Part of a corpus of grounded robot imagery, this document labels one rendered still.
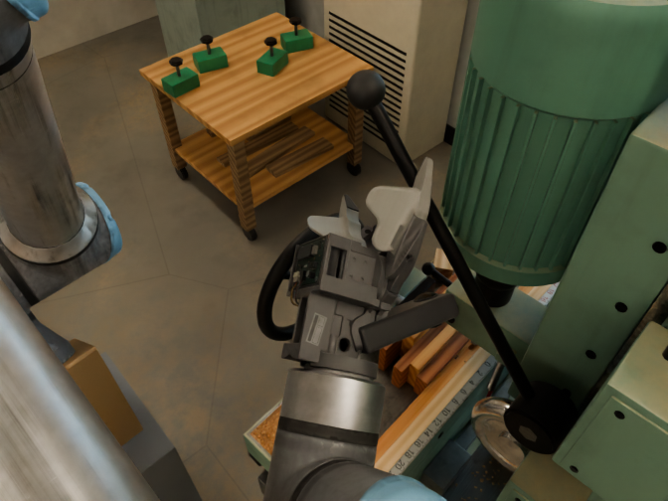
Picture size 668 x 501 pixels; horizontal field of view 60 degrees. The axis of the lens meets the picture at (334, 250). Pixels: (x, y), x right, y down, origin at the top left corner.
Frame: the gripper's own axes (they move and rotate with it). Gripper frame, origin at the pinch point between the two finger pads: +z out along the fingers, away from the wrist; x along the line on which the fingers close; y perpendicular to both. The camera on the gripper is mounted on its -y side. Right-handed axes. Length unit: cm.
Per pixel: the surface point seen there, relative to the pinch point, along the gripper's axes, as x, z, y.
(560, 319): -5.1, -10.2, -20.2
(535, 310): 6.7, -6.4, -29.2
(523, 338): 6.0, -10.6, -26.7
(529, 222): -8.6, -2.9, -11.0
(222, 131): 127, 56, -11
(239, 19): 194, 144, -21
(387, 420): 25.0, -23.5, -21.1
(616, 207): -17.3, -3.1, -11.8
